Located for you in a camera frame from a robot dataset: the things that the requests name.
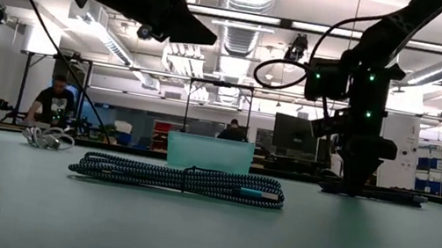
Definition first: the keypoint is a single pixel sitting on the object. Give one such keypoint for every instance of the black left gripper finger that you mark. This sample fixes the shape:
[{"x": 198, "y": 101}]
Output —
[{"x": 187, "y": 29}]

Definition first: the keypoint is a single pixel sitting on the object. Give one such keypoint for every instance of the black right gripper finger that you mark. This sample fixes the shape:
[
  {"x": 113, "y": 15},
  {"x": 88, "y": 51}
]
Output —
[{"x": 356, "y": 172}]

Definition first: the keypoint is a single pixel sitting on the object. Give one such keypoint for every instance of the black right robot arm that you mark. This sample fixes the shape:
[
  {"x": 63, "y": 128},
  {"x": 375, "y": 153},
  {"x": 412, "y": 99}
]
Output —
[{"x": 397, "y": 23}]

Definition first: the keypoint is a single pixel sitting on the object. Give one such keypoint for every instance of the white square pillar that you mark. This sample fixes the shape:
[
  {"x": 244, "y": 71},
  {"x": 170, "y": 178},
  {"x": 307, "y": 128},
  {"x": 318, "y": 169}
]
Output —
[{"x": 408, "y": 136}]

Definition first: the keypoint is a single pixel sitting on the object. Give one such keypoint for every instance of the black monitor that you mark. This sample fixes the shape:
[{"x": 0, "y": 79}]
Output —
[{"x": 292, "y": 135}]

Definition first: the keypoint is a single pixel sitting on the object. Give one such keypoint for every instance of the black overhead light bar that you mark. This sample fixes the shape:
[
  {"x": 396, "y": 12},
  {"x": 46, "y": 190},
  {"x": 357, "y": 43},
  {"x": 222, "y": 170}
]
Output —
[{"x": 286, "y": 23}]

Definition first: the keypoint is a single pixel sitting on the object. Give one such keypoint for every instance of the person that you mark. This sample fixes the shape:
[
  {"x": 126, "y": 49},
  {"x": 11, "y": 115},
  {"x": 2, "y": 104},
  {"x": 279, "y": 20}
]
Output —
[
  {"x": 54, "y": 104},
  {"x": 232, "y": 134}
]

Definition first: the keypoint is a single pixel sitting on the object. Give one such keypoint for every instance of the translucent teal plastic bin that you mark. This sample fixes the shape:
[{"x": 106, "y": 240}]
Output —
[{"x": 209, "y": 153}]

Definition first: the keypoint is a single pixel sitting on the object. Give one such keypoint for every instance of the green potted plant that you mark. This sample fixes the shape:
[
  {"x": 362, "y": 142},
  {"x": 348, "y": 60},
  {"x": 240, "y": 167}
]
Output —
[{"x": 108, "y": 132}]

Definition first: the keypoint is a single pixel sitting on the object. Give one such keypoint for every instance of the teal table mat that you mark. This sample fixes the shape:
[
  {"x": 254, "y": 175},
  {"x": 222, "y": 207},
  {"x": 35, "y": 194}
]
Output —
[{"x": 203, "y": 237}]

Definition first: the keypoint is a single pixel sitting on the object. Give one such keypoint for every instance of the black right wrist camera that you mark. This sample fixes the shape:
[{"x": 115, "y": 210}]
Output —
[{"x": 325, "y": 82}]

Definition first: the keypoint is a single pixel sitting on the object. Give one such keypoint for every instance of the silver ventilation duct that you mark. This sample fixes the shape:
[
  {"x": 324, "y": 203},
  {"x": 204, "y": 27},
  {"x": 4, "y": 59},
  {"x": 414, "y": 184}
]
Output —
[{"x": 240, "y": 42}]

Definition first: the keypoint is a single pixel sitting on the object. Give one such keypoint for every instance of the black table frame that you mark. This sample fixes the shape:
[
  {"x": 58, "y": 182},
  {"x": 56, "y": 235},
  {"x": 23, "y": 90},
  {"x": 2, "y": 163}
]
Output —
[{"x": 284, "y": 175}]

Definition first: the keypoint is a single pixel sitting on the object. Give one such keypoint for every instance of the black overhead camera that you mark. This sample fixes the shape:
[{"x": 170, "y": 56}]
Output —
[{"x": 296, "y": 49}]

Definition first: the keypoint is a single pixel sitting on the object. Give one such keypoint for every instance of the black background rig frame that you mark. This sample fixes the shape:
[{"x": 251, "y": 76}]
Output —
[{"x": 86, "y": 85}]

